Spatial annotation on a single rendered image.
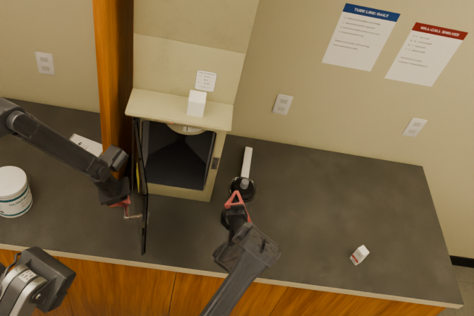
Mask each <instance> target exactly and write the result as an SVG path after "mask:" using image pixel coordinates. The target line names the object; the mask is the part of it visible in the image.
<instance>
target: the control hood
mask: <svg viewBox="0 0 474 316"><path fill-rule="evenodd" d="M188 98H189V97H183V96H178V95H171V94H167V93H162V92H155V91H150V90H142V89H138V88H133V89H132V92H131V94H130V98H129V100H128V104H127V107H126V110H125V115H126V116H134V117H139V118H144V119H152V120H156V121H164V122H169V123H177V124H182V125H187V126H195V127H199V128H207V129H212V130H220V131H224V132H229V133H230V131H231V126H232V117H233V105H232V104H225V103H220V102H212V101H207V100H206V101H205V109H204V114H203V117H202V118H201V117H196V116H189V115H186V113H187V108H188Z"/></svg>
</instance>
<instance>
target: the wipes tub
mask: <svg viewBox="0 0 474 316"><path fill-rule="evenodd" d="M31 206H32V194H31V192H30V187H29V184H28V180H27V177H26V175H25V172H24V171H23V170H22V169H20V168H18V167H16V166H3V167H1V168H0V215H1V216H3V217H7V218H14V217H19V216H20V215H22V214H25V213H26V212H27V211H28V210H29V209H30V208H31Z"/></svg>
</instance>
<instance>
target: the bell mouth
mask: <svg viewBox="0 0 474 316"><path fill-rule="evenodd" d="M167 126H168V127H170V129H172V130H174V131H176V132H177V133H180V134H184V135H197V134H200V133H203V132H205V131H206V130H203V129H199V128H190V127H185V126H177V125H173V124H168V123H167Z"/></svg>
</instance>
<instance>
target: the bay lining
mask: <svg viewBox="0 0 474 316"><path fill-rule="evenodd" d="M216 136H217V134H216V133H215V132H214V131H211V130H206V131H205V132H203V133H200V134H197V135H184V134H180V133H177V132H176V131H174V130H172V129H170V127H168V126H167V124H166V123H160V122H156V121H147V120H145V121H143V122H142V128H141V148H142V157H143V161H144V166H145V164H146V161H147V156H148V155H149V154H152V153H153V152H156V151H157V150H160V149H161V148H163V147H166V146H167V145H170V144H171V143H173V142H175V141H181V142H185V143H186V144H187V145H188V146H189V147H190V148H191V149H192V150H193V151H194V152H195V153H196V154H197V155H198V156H199V158H201V160H202V161H203V162H204V163H206V165H207V166H206V172H205V183H204V185H205V184H206V180H207V175H208V171H209V166H210V162H211V158H212V153H213V149H214V143H215V140H216Z"/></svg>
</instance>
